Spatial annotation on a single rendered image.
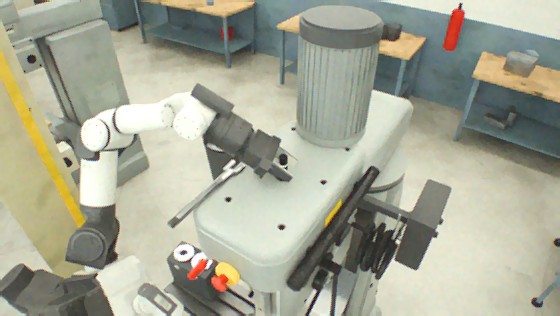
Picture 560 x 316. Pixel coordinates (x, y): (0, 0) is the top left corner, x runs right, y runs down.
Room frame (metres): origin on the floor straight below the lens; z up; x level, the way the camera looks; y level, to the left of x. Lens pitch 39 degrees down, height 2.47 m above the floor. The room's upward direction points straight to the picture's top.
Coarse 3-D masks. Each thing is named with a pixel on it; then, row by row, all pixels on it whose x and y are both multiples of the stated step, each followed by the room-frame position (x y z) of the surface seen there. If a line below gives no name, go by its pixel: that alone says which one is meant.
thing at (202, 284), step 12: (180, 252) 0.96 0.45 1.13; (192, 252) 0.95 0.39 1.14; (168, 264) 0.92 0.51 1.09; (180, 264) 0.90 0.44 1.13; (192, 264) 0.89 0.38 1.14; (180, 276) 0.90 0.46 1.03; (204, 276) 0.84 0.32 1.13; (216, 276) 0.88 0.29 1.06; (192, 288) 0.87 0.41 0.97; (204, 288) 0.84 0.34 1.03; (216, 288) 0.87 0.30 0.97
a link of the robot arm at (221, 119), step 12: (192, 96) 0.68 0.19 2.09; (204, 96) 0.67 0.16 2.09; (216, 96) 0.68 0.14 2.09; (192, 108) 0.65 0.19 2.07; (204, 108) 0.67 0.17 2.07; (216, 108) 0.66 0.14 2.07; (228, 108) 0.66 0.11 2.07; (180, 120) 0.63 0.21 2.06; (192, 120) 0.62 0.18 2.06; (204, 120) 0.65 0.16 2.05; (216, 120) 0.66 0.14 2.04; (228, 120) 0.66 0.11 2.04; (180, 132) 0.63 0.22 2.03; (192, 132) 0.62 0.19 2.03; (204, 132) 0.65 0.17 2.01; (216, 132) 0.63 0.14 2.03; (216, 144) 0.64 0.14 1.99
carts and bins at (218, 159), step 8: (208, 144) 2.59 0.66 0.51; (208, 152) 2.42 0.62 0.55; (216, 152) 2.35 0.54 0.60; (224, 152) 2.34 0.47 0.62; (240, 152) 2.38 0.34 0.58; (208, 160) 2.46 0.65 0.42; (216, 160) 2.37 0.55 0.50; (224, 160) 2.35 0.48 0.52; (232, 160) 2.35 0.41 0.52; (216, 168) 2.38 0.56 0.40; (232, 168) 2.36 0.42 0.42; (216, 176) 2.40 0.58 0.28; (552, 280) 1.25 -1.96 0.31; (552, 288) 1.21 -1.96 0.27; (544, 296) 1.21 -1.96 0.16; (536, 304) 1.22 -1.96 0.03
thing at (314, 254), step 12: (372, 168) 0.77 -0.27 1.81; (360, 180) 0.73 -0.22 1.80; (372, 180) 0.72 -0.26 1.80; (360, 192) 0.67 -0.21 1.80; (348, 204) 0.63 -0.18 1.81; (336, 216) 0.59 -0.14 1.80; (348, 216) 0.59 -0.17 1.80; (336, 228) 0.55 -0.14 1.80; (324, 240) 0.51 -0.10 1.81; (312, 252) 0.48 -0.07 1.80; (324, 252) 0.49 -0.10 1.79; (300, 264) 0.45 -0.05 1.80; (312, 264) 0.45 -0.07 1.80; (300, 276) 0.42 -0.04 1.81; (300, 288) 0.40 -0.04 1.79
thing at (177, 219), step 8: (224, 168) 0.66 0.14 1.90; (240, 168) 0.66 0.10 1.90; (224, 176) 0.63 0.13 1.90; (216, 184) 0.60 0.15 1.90; (208, 192) 0.58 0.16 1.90; (192, 200) 0.55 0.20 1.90; (200, 200) 0.55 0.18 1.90; (184, 208) 0.53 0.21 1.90; (192, 208) 0.53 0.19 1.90; (176, 216) 0.50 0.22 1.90; (184, 216) 0.51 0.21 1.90; (168, 224) 0.48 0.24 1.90; (176, 224) 0.48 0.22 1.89
